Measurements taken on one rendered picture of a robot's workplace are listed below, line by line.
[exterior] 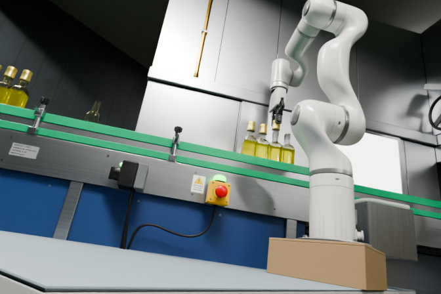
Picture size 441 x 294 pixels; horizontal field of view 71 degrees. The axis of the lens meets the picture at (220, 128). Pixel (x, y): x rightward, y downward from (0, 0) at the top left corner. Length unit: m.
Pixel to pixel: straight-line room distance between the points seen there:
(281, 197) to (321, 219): 0.31
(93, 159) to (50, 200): 0.17
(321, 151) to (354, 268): 0.32
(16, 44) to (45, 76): 0.35
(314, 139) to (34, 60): 2.88
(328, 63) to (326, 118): 0.20
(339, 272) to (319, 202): 0.19
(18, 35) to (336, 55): 2.89
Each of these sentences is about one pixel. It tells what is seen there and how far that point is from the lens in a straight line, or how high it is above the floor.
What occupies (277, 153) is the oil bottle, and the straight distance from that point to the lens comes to 1.34.
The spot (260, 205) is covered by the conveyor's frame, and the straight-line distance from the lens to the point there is 1.13.
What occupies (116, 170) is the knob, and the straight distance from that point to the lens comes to 1.03.
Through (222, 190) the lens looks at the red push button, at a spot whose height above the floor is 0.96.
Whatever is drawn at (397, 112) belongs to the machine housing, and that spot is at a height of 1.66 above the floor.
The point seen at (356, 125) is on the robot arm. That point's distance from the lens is 1.01.
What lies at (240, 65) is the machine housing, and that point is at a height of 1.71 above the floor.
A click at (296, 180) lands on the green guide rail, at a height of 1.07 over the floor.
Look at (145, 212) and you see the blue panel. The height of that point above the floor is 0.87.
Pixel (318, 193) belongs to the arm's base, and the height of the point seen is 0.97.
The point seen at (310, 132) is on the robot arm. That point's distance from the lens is 0.93.
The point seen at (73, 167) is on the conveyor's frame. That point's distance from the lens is 1.11.
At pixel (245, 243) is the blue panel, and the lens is 1.13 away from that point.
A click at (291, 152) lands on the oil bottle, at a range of 1.37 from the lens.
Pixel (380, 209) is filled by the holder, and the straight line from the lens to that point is 1.15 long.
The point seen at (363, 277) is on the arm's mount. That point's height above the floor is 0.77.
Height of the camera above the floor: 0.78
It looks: 22 degrees up
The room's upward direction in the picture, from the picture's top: 9 degrees clockwise
